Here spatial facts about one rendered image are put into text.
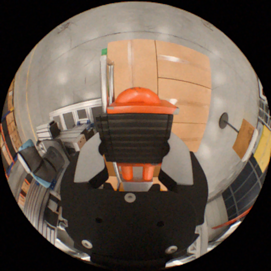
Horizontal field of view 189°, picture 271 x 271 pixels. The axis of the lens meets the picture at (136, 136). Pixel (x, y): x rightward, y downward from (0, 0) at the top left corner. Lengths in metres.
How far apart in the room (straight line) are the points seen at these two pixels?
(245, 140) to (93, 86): 2.55
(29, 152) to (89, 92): 1.24
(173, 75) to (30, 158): 1.06
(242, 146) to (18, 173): 2.27
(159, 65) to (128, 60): 0.24
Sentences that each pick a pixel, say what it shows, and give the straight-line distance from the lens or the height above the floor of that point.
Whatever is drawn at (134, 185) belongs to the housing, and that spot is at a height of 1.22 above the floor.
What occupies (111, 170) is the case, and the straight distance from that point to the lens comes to 0.47.
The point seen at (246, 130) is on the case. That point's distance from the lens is 1.84.
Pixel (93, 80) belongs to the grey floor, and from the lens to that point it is 1.46.
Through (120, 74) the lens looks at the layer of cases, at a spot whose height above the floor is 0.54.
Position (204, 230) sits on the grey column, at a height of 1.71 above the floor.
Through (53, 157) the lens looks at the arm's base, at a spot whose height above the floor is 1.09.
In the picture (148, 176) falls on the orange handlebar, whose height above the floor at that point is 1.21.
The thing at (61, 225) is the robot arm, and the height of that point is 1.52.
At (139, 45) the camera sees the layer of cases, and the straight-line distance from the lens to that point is 0.87.
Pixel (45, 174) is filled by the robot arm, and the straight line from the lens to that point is 0.53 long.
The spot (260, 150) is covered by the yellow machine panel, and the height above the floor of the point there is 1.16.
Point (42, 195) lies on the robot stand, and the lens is 0.76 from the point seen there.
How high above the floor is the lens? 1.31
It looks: 59 degrees down
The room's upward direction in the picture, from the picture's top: 179 degrees counter-clockwise
